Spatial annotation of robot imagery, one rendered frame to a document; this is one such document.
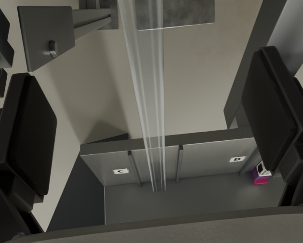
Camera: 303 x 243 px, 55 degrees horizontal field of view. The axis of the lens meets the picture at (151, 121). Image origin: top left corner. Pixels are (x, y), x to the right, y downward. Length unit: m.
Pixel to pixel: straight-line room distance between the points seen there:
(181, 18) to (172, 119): 0.35
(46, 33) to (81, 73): 0.74
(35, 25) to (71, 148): 0.90
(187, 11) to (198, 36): 0.09
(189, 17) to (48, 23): 0.73
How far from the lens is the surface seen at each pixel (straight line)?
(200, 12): 1.00
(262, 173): 0.31
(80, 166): 0.97
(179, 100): 1.05
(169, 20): 0.99
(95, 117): 1.07
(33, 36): 0.26
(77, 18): 0.46
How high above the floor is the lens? 0.99
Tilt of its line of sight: 68 degrees down
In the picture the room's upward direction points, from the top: 174 degrees clockwise
